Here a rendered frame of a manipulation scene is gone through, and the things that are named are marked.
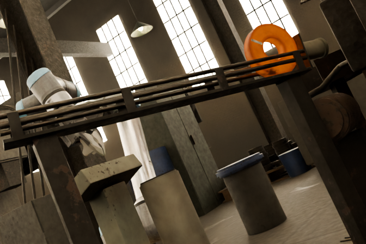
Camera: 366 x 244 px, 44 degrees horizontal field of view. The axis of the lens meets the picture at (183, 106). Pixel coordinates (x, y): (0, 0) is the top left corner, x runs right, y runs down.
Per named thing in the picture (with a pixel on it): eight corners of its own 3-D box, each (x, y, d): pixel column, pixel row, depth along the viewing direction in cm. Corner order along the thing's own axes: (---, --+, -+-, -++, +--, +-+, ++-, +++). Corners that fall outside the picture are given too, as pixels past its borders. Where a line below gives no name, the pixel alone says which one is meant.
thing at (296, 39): (313, 68, 122) (299, 32, 124) (311, 68, 122) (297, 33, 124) (298, 78, 129) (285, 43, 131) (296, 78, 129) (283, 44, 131)
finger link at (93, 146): (96, 165, 143) (79, 144, 146) (105, 152, 140) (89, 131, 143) (89, 166, 140) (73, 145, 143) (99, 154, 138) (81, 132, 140)
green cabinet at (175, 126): (174, 226, 512) (123, 108, 533) (202, 208, 572) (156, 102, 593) (207, 213, 489) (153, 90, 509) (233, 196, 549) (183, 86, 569)
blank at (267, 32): (296, 82, 121) (289, 86, 124) (301, 33, 127) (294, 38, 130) (245, 64, 117) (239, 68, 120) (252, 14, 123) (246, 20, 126)
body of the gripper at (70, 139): (85, 145, 150) (65, 119, 153) (98, 128, 146) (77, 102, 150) (68, 149, 143) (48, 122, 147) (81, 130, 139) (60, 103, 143)
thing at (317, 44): (332, 53, 127) (324, 34, 128) (307, 58, 123) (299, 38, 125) (319, 61, 133) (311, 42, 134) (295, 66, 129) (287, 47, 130)
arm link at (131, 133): (150, 248, 197) (113, 102, 229) (186, 234, 193) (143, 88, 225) (135, 246, 184) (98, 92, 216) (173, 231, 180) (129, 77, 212)
